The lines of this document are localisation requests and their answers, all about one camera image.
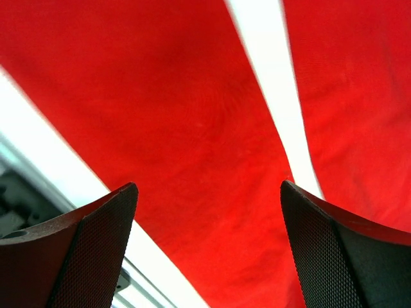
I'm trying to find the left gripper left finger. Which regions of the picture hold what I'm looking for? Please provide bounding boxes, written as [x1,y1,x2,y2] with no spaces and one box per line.
[1,183,138,307]

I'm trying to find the red trousers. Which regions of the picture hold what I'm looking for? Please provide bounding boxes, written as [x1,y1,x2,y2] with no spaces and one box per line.
[1,1,410,307]

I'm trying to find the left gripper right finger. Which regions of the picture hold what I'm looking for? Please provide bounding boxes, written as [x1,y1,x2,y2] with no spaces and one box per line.
[280,181,410,307]

